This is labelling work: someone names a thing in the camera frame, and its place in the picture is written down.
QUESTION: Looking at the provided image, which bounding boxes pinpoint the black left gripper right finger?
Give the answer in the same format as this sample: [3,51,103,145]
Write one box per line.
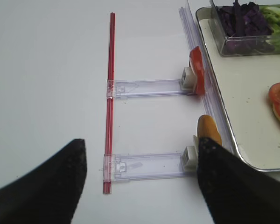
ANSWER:
[197,138,280,224]

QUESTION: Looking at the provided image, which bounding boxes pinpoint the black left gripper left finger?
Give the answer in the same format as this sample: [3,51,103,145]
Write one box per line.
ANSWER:
[0,139,87,224]

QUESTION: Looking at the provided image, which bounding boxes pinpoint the green lettuce pieces in container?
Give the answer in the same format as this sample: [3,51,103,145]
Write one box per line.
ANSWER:
[260,5,280,54]

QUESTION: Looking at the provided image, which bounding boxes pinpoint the white pusher block lower left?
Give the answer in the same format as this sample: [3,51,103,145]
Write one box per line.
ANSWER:
[181,146,198,172]

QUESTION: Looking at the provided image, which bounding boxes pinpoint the white pusher block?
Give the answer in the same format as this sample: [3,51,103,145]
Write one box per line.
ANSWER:
[180,67,197,92]
[181,146,198,172]

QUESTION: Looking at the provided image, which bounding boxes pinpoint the bun half left rack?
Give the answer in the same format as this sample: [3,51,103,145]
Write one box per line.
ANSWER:
[193,114,223,154]

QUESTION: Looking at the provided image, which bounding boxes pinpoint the left lower clear pusher track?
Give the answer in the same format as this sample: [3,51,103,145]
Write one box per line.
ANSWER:
[103,152,197,182]

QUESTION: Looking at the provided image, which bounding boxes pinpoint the clear pusher track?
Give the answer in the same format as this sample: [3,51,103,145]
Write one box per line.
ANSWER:
[103,152,197,182]
[113,79,195,99]

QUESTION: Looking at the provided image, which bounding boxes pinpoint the cream rectangular tray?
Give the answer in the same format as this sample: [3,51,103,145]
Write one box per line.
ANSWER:
[196,7,280,172]

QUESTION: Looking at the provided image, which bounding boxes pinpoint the white pusher block upper left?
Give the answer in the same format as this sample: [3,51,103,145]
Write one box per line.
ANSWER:
[180,67,197,92]

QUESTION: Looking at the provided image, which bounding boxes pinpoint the left upper clear pusher track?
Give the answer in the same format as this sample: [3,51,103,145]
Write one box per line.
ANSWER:
[113,79,195,99]

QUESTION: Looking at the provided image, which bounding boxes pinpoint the left red strip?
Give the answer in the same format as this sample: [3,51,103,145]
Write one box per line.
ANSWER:
[103,12,115,195]

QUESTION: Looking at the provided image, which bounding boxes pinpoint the clear plastic salad container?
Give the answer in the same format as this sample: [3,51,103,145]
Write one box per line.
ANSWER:
[209,0,280,56]

